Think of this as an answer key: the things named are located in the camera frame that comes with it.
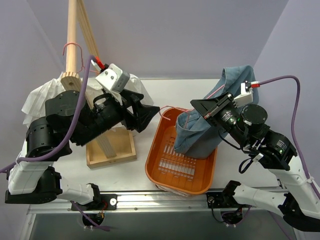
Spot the pink wire hanger front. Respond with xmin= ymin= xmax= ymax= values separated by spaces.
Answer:
xmin=158 ymin=84 xmax=225 ymax=127

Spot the pink wire hanger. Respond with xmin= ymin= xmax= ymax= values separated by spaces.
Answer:
xmin=62 ymin=42 xmax=85 ymax=74
xmin=158 ymin=84 xmax=225 ymax=127

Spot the white pleated skirt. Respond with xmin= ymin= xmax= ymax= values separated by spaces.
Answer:
xmin=21 ymin=74 xmax=154 ymax=127

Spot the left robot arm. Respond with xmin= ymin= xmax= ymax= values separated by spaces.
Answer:
xmin=4 ymin=89 xmax=160 ymax=210

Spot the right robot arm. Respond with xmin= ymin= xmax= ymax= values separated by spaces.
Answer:
xmin=197 ymin=92 xmax=320 ymax=232

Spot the wooden clothes rack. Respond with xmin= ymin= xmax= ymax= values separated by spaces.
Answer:
xmin=61 ymin=0 xmax=137 ymax=168

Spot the orange plastic basket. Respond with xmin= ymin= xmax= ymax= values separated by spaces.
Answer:
xmin=145 ymin=108 xmax=218 ymax=195

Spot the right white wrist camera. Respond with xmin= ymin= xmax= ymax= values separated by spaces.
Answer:
xmin=234 ymin=80 xmax=260 ymax=108

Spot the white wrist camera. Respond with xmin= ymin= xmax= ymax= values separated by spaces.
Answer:
xmin=95 ymin=63 xmax=130 ymax=93
xmin=234 ymin=80 xmax=260 ymax=108

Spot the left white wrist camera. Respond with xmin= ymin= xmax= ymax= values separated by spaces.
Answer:
xmin=95 ymin=63 xmax=130 ymax=93

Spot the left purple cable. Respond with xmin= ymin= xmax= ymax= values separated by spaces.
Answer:
xmin=0 ymin=55 xmax=111 ymax=232

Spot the purple cable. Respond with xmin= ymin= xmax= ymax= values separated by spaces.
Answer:
xmin=0 ymin=55 xmax=111 ymax=232
xmin=251 ymin=75 xmax=320 ymax=201

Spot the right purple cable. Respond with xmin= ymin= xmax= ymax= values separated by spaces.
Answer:
xmin=251 ymin=75 xmax=320 ymax=201

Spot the aluminium mounting rail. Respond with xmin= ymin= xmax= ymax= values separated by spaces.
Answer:
xmin=27 ymin=76 xmax=300 ymax=215

